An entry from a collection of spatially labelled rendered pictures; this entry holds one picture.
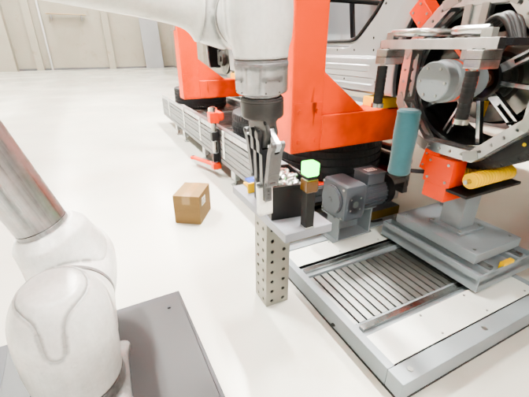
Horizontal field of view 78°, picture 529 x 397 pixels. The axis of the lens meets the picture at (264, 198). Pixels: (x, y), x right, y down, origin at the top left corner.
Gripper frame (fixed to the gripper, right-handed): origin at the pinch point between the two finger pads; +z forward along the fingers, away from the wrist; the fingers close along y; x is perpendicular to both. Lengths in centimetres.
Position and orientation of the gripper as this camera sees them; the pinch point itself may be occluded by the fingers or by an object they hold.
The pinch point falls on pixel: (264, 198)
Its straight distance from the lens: 66.4
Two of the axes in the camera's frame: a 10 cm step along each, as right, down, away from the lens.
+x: 9.0, -2.2, 3.8
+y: 4.4, 4.1, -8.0
